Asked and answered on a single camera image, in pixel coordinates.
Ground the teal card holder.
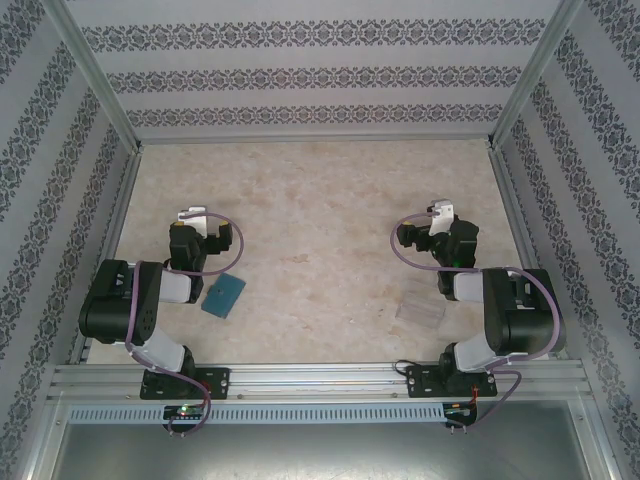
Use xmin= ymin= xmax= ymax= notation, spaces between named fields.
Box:
xmin=200 ymin=273 xmax=248 ymax=320

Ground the clear plastic tray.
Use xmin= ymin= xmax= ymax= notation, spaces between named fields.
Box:
xmin=394 ymin=278 xmax=447 ymax=329

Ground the left controller circuit board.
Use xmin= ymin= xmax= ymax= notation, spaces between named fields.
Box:
xmin=163 ymin=404 xmax=207 ymax=421

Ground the grey metal sheet panel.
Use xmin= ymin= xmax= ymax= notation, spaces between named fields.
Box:
xmin=49 ymin=422 xmax=616 ymax=480

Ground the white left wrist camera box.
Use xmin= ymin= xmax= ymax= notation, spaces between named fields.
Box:
xmin=176 ymin=204 xmax=212 ymax=236

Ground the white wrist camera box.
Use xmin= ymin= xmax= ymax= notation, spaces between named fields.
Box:
xmin=427 ymin=198 xmax=457 ymax=236
xmin=176 ymin=204 xmax=212 ymax=236

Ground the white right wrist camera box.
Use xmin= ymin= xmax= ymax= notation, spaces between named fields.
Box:
xmin=427 ymin=198 xmax=457 ymax=236

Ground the aluminium table side rail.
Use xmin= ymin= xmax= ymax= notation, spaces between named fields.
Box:
xmin=488 ymin=149 xmax=569 ymax=362
xmin=67 ymin=149 xmax=144 ymax=366

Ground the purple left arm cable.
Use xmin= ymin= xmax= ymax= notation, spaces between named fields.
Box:
xmin=123 ymin=211 xmax=245 ymax=437

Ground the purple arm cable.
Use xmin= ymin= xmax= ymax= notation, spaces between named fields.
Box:
xmin=123 ymin=211 xmax=245 ymax=437
xmin=391 ymin=209 xmax=562 ymax=436

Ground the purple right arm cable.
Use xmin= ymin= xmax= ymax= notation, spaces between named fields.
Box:
xmin=391 ymin=209 xmax=562 ymax=436

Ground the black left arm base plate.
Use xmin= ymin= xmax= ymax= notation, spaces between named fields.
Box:
xmin=139 ymin=367 xmax=232 ymax=401

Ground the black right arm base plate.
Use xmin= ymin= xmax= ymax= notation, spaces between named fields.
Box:
xmin=407 ymin=364 xmax=499 ymax=400

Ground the aluminium frame post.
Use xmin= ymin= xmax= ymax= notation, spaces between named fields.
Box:
xmin=39 ymin=0 xmax=146 ymax=154
xmin=485 ymin=0 xmax=586 ymax=151

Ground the aluminium mounting rail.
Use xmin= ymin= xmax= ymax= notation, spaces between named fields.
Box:
xmin=49 ymin=363 xmax=589 ymax=401

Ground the grey slotted cable duct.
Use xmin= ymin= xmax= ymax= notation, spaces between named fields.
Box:
xmin=67 ymin=403 xmax=446 ymax=424

